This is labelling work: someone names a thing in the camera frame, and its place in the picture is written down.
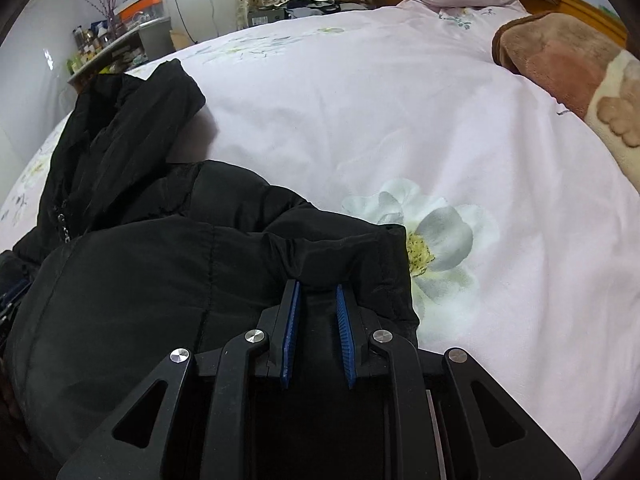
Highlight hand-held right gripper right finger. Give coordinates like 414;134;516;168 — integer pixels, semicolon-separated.
334;284;583;480

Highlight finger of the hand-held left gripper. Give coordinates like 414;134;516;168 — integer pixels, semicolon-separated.
0;275;31;323

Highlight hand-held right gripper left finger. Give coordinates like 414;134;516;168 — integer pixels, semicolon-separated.
56;280;303;480

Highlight black padded jacket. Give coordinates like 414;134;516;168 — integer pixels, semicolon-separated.
0;58;421;480

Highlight pink floral bed cover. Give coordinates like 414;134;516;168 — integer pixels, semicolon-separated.
0;0;640;480

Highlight group of bottles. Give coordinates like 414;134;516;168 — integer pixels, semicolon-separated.
72;22;118;73

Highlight cluttered white shelf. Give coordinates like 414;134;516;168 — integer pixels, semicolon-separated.
67;15;173;93

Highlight pink blossom branches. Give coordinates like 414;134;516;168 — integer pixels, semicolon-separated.
80;0;133;41

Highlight black storage box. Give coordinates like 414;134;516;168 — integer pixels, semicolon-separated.
248;7;288;28

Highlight orange and white container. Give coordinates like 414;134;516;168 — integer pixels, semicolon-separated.
114;0;165;26

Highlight brown fleece blanket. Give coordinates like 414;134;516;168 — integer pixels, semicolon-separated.
491;12;640;193

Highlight wooden headboard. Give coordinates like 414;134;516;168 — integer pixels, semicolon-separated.
520;0;628;48

